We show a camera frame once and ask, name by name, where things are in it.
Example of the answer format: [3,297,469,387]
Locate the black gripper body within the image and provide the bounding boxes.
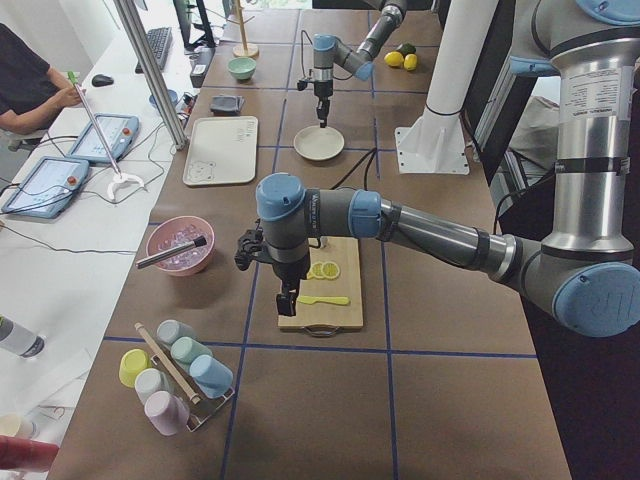
[272,254,310,295]
[314,80,333,102]

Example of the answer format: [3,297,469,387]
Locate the cream round plate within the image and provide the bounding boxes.
[293,125,345,161]

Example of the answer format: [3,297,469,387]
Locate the cream bear tray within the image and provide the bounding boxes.
[183,116,258,187]

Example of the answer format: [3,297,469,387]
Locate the yellow plastic knife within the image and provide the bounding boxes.
[297,295,351,306]

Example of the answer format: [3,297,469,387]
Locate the lemon slice middle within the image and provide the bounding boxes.
[312,262,325,279]

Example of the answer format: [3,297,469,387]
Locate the lemon slice far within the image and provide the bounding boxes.
[321,261,341,280]

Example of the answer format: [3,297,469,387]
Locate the bamboo cutting board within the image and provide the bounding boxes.
[278,237,364,336]

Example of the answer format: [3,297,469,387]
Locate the yellow lemon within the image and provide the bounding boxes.
[403,53,418,71]
[384,51,404,68]

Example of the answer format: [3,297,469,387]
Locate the green bowl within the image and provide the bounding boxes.
[227,57,257,81]

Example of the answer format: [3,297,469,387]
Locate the wooden mug tree stand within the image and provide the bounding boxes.
[228,0,259,58]

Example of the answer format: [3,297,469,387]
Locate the folded grey cloth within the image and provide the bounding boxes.
[209,95,245,116]

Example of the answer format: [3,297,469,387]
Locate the steel black-tipped muddler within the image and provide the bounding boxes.
[135,235,207,269]

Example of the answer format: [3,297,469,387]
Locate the blue cup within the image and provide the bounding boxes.
[189,355,233,398]

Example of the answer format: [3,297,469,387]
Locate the green cup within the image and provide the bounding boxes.
[170,336,213,373]

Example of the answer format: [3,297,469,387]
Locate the grey-blue cup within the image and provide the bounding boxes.
[156,319,197,347]

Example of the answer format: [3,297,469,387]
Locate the pink bowl with ice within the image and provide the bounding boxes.
[146,216,215,276]

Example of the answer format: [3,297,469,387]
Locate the black device box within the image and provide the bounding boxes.
[190,47,215,88]

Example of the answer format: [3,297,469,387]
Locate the blue bowl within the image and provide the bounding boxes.
[148,88,179,112]

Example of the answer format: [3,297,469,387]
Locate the grey cup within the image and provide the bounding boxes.
[134,368,174,405]

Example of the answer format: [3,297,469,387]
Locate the pink cup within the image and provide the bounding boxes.
[144,391,189,436]

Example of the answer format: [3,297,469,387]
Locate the yellow cup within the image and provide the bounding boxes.
[118,348,151,388]

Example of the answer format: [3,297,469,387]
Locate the black keyboard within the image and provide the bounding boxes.
[146,27,172,71]

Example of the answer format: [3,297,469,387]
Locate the grabber stick tool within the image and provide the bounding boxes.
[67,71,146,201]

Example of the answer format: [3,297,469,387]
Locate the teach pendant far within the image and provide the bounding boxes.
[66,113,141,162]

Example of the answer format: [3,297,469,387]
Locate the teach pendant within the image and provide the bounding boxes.
[1,157,90,219]
[66,113,141,162]

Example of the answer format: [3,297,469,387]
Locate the black computer mouse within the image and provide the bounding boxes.
[91,74,114,87]

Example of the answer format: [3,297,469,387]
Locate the teach pendant near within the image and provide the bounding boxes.
[1,157,90,219]

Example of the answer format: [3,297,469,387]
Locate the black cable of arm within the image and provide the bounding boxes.
[329,148,377,190]

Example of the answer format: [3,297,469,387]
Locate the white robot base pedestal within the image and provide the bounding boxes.
[395,0,498,175]

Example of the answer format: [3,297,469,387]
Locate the wire cup rack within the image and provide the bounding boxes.
[134,322,236,432]

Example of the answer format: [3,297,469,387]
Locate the aluminium frame post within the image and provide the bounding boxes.
[114,0,188,151]

